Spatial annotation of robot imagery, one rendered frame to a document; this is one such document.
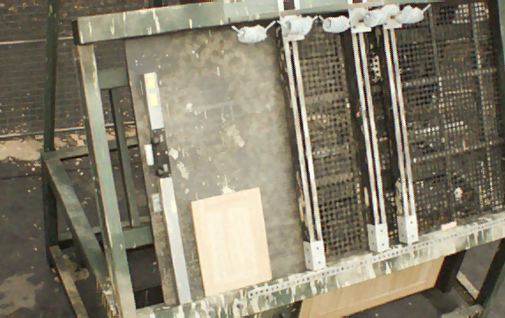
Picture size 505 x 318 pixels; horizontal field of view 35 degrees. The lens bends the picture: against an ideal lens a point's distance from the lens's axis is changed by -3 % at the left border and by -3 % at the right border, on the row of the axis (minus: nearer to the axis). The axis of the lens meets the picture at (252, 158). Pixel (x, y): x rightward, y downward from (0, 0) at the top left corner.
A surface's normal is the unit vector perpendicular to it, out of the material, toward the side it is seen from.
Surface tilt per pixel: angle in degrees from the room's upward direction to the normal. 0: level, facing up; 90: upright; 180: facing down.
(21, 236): 0
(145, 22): 57
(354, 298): 90
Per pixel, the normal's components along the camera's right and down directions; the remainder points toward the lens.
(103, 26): 0.44, 0.06
